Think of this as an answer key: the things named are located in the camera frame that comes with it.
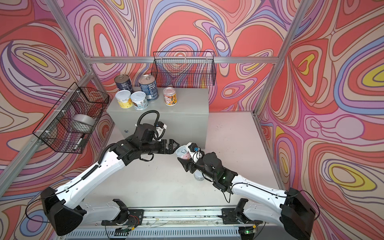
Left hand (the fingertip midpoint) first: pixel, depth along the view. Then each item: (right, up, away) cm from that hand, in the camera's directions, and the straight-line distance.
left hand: (174, 144), depth 73 cm
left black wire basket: (-52, +10, 0) cm, 53 cm away
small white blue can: (+13, -19, +10) cm, 24 cm away
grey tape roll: (-44, +10, -2) cm, 45 cm away
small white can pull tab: (+5, -3, -3) cm, 6 cm away
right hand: (+6, -6, +2) cm, 9 cm away
